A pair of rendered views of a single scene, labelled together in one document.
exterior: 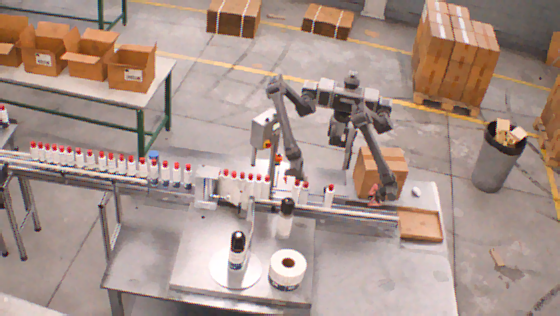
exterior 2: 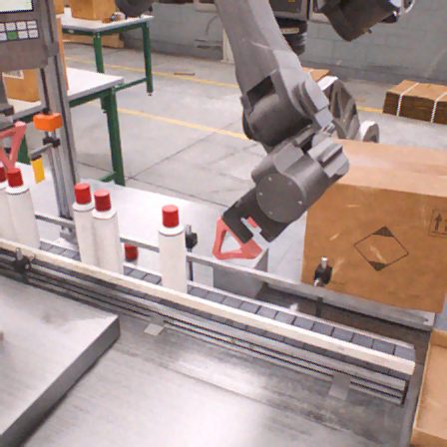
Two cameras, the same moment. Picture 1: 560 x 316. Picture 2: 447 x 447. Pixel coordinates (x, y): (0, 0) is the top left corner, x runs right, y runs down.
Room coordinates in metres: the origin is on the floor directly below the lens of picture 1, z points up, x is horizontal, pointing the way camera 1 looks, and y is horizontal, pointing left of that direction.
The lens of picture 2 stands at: (1.94, -0.83, 1.55)
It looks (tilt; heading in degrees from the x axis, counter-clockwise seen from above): 30 degrees down; 27
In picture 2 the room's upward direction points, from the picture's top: straight up
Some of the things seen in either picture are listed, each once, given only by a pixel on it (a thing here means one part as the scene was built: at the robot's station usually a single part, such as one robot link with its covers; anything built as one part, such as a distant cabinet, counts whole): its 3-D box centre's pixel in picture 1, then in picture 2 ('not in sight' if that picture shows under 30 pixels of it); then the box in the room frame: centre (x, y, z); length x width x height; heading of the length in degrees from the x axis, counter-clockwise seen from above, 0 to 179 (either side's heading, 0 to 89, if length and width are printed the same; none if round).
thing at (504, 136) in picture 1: (507, 142); not in sight; (4.35, -2.18, 0.50); 0.42 x 0.41 x 0.28; 84
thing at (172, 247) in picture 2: (328, 197); (173, 252); (2.67, -0.35, 0.98); 0.05 x 0.05 x 0.20
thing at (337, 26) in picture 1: (328, 21); (425, 101); (7.10, -0.37, 0.11); 0.65 x 0.54 x 0.22; 81
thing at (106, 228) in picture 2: (304, 194); (107, 235); (2.67, -0.19, 0.98); 0.05 x 0.05 x 0.20
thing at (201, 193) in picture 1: (207, 186); not in sight; (2.56, 0.41, 1.01); 0.14 x 0.13 x 0.26; 91
